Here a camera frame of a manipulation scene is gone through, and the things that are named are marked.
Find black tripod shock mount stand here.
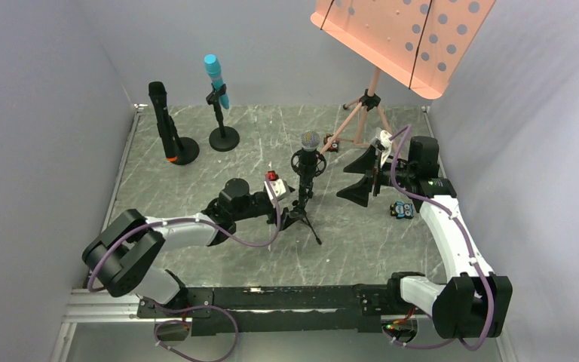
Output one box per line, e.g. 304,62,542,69
281,149,327,245

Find black microphone silver grille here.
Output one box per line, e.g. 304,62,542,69
299,130,320,184

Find black clip desk mic stand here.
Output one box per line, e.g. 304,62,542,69
206,84,240,152

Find black small desk mic stand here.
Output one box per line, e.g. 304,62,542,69
167,118,200,165

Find black microphone orange end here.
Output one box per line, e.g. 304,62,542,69
149,81,178,163

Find blue microphone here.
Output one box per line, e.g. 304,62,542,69
204,54,230,109

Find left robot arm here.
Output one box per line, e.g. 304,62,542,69
82,173,295,304

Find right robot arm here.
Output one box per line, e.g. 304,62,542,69
336,130,513,340

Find pink music stand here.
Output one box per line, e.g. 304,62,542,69
310,0,495,145

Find red owl toy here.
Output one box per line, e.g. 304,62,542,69
323,133,339,152

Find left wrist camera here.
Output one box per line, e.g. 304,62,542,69
264,170,294,201

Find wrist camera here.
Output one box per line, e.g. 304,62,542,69
264,170,294,201
370,128,393,167

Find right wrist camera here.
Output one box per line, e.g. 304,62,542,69
370,128,393,167

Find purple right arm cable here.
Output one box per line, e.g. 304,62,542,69
388,124,496,351

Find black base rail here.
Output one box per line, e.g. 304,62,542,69
137,284,414,336

